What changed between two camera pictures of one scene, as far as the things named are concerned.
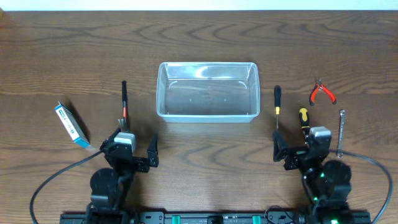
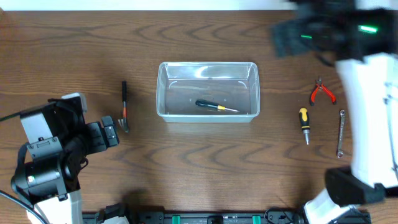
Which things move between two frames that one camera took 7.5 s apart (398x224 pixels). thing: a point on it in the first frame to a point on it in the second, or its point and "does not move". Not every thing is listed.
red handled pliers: [319, 85] does not move
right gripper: [298, 154] to [285, 38]
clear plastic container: [208, 92] does not move
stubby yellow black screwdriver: [304, 120] does not move
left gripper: [131, 160] to [101, 135]
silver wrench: [340, 154] does not move
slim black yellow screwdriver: [277, 102] to [218, 106]
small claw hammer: [124, 122] does not move
